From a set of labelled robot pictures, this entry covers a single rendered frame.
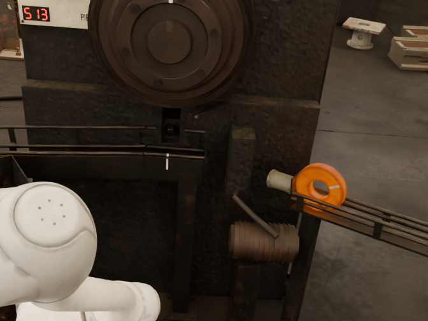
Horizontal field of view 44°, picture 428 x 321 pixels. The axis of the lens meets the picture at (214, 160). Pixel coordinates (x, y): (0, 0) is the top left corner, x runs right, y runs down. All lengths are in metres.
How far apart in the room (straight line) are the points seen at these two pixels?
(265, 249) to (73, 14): 0.93
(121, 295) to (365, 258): 1.71
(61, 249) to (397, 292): 2.02
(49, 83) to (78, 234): 1.27
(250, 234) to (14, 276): 1.19
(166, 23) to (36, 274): 0.96
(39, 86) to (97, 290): 0.99
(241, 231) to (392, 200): 1.45
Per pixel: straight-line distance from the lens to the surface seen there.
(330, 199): 1.63
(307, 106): 1.74
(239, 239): 1.69
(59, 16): 1.71
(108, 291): 0.96
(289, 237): 1.72
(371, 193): 3.01
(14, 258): 0.56
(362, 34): 5.21
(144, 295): 1.16
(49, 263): 0.56
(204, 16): 1.42
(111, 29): 1.51
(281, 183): 1.67
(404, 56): 4.88
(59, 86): 1.78
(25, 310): 1.17
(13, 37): 4.50
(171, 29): 1.42
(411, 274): 2.56
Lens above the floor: 1.59
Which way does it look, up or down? 32 degrees down
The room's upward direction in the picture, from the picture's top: 5 degrees clockwise
